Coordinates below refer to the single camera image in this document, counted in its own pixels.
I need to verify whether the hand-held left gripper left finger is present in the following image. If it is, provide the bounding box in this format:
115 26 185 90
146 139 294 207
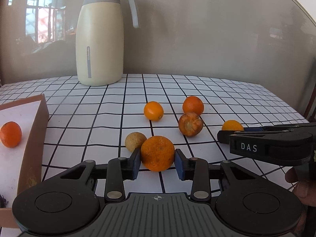
59 149 142 202

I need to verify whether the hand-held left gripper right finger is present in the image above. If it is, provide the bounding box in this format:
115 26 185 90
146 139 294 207
175 149 257 202

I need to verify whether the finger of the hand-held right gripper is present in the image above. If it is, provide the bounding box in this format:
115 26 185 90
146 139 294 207
217 130 244 146
243 123 316 133

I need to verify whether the beige round fruit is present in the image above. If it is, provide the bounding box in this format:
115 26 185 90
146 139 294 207
125 132 147 153

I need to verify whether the rough-skinned orange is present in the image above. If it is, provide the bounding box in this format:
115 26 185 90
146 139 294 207
140 136 175 172

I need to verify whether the small smooth orange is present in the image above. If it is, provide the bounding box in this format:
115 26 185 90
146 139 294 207
144 101 164 121

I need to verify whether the brown cardboard box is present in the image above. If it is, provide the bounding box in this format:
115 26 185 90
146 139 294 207
0 94 49 228

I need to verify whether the large orange tangerine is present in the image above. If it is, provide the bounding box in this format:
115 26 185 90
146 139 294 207
0 121 22 149

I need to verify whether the person's right hand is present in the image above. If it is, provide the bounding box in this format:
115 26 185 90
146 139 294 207
285 166 309 206

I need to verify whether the brown dried tangerine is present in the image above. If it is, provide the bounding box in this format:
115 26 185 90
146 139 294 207
178 112 204 137

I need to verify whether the white black grid tablecloth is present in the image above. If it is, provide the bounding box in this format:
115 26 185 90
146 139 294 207
0 73 312 195

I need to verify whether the cream thermos jug grey lid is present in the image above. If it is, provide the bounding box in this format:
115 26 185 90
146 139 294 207
75 0 139 87

